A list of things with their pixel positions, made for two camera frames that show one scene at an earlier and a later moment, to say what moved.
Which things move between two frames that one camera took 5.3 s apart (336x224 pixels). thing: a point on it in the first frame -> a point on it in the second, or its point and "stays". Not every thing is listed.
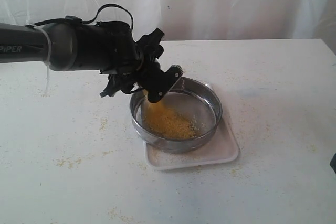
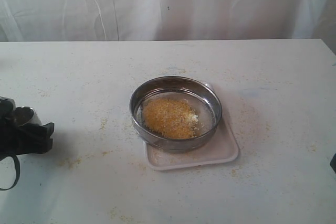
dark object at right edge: (333, 162) stays
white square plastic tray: (223, 147) stays
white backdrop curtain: (185, 6) stays
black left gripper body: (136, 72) -> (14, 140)
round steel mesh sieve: (184, 119) stays
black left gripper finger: (165, 83) -> (7, 107)
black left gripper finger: (148, 46) -> (37, 137)
